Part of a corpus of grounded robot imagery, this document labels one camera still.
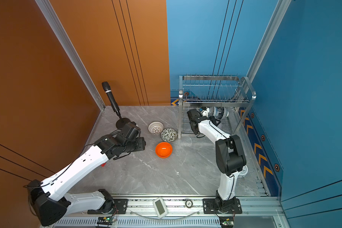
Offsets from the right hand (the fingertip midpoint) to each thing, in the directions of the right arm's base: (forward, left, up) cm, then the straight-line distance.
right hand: (220, 122), depth 88 cm
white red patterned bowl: (+8, +43, -15) cm, 46 cm away
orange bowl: (-11, +36, -15) cm, 41 cm away
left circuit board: (-49, +63, -18) cm, 82 cm away
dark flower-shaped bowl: (+14, -8, -7) cm, 18 cm away
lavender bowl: (+3, +8, +7) cm, 11 cm away
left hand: (-15, +45, +2) cm, 48 cm away
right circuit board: (-49, +2, -19) cm, 52 cm away
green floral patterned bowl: (0, +33, -14) cm, 36 cm away
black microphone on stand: (+12, +70, -14) cm, 72 cm away
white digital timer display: (-44, +36, -15) cm, 58 cm away
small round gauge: (-42, +21, -12) cm, 49 cm away
